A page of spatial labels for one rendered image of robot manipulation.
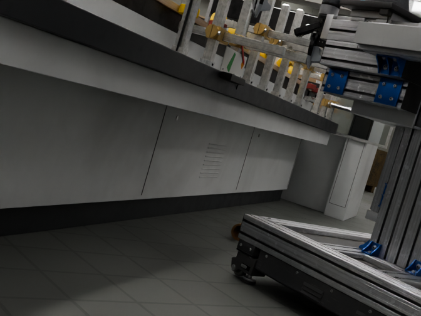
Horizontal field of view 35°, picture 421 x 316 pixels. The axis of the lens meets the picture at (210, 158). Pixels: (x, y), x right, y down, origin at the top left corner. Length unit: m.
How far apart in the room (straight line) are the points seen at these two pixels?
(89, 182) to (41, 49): 0.86
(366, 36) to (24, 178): 1.14
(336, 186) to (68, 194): 3.18
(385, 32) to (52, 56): 1.01
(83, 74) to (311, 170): 3.72
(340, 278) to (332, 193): 3.15
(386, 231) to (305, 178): 3.05
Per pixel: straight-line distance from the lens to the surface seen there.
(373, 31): 2.13
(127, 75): 1.99
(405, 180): 2.31
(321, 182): 5.32
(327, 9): 2.68
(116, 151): 2.49
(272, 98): 3.27
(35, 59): 1.62
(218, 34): 2.47
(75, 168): 2.28
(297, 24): 3.46
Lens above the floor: 0.56
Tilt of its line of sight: 4 degrees down
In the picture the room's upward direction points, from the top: 16 degrees clockwise
